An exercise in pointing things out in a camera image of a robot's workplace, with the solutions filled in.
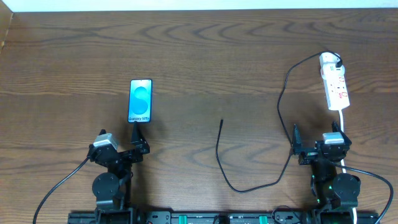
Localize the white power strip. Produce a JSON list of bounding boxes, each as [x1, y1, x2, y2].
[[320, 64, 350, 111]]

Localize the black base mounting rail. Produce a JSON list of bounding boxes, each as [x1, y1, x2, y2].
[[67, 210, 380, 224]]

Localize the blue Galaxy smartphone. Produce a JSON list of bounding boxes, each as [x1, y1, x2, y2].
[[127, 79, 153, 123]]

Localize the white USB charger adapter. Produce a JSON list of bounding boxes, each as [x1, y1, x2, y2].
[[319, 52, 345, 80]]

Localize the black left camera cable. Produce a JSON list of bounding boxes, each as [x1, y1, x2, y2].
[[32, 157, 91, 224]]

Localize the black USB charging cable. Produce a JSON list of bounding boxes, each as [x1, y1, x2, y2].
[[215, 50, 344, 194]]

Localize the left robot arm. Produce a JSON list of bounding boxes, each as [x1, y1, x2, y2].
[[88, 122, 150, 223]]

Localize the black right camera cable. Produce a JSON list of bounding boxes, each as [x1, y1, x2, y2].
[[323, 155, 394, 224]]

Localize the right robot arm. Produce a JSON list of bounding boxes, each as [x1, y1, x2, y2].
[[291, 121, 361, 223]]

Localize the black camera cable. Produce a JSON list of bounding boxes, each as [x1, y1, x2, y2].
[[32, 157, 91, 224], [323, 155, 394, 224]]

